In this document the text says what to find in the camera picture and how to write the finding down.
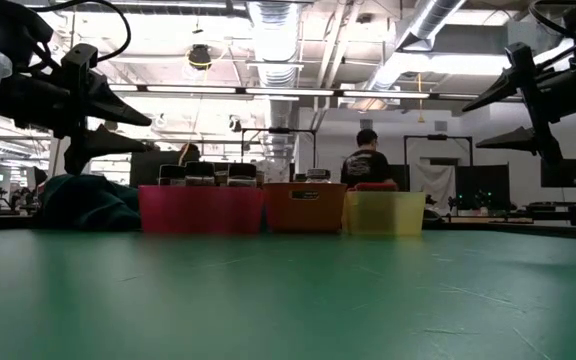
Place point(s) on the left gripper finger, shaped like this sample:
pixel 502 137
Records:
pixel 108 110
pixel 105 145

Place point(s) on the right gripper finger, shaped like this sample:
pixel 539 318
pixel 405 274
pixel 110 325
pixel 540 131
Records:
pixel 515 140
pixel 503 87

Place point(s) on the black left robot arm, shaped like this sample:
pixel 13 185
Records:
pixel 8 30

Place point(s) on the black background panel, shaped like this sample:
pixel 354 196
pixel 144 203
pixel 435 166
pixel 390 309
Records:
pixel 483 177

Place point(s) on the dark green cloth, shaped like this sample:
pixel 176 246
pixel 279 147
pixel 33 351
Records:
pixel 88 205

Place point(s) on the dark background table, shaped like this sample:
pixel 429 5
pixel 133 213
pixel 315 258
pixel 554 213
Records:
pixel 558 206

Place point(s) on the person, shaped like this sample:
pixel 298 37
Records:
pixel 365 167
pixel 189 152

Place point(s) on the white hanging sheet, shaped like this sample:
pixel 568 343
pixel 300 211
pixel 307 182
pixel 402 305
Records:
pixel 435 180

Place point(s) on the black ceiling dome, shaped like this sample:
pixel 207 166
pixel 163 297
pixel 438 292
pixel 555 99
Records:
pixel 199 57

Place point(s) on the magenta plastic bin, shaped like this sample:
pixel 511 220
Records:
pixel 200 210

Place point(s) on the yellow-green plastic bin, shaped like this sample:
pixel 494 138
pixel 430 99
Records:
pixel 383 215

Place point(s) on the long ceiling light strip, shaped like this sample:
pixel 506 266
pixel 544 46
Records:
pixel 288 91

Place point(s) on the orange plastic bin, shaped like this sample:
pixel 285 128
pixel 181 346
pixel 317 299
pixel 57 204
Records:
pixel 288 215

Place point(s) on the green table mat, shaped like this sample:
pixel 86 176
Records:
pixel 268 310

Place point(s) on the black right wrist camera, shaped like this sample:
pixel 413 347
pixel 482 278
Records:
pixel 519 54

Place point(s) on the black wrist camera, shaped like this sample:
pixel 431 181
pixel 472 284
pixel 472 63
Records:
pixel 79 55
pixel 519 54

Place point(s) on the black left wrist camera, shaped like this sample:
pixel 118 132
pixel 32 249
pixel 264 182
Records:
pixel 79 55

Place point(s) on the wall vent grille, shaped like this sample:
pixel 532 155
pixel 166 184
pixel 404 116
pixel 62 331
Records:
pixel 366 123
pixel 440 125

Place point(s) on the black metal gantry frame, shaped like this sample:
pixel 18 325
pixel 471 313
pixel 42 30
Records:
pixel 438 136
pixel 278 130

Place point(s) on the silver ventilation duct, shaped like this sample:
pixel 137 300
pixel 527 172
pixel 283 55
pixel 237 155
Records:
pixel 275 50
pixel 433 20

